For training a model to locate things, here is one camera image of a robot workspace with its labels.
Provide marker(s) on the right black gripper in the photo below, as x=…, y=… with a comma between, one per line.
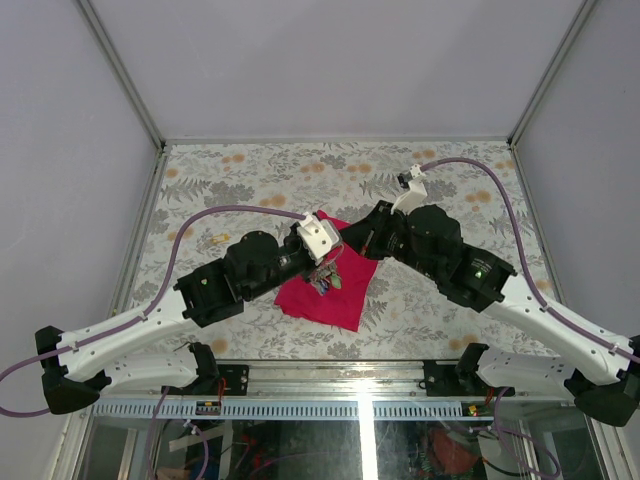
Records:
x=366, y=233

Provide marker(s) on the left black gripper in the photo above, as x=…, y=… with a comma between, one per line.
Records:
x=294, y=239

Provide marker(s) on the large keyring with keys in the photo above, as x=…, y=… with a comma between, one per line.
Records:
x=326, y=276

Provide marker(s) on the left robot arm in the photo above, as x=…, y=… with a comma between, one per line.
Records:
x=82, y=365

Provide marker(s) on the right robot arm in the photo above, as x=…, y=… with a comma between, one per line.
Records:
x=590, y=366

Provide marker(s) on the small yellow key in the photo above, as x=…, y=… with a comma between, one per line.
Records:
x=220, y=239

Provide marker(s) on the pink folded cloth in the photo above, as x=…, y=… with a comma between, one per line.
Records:
x=338, y=306

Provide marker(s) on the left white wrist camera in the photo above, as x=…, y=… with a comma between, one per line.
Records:
x=319, y=236

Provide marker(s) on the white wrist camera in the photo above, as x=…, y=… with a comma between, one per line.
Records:
x=319, y=236
x=414, y=191

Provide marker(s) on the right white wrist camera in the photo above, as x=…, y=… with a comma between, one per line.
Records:
x=414, y=191

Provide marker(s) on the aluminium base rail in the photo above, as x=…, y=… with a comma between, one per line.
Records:
x=318, y=390

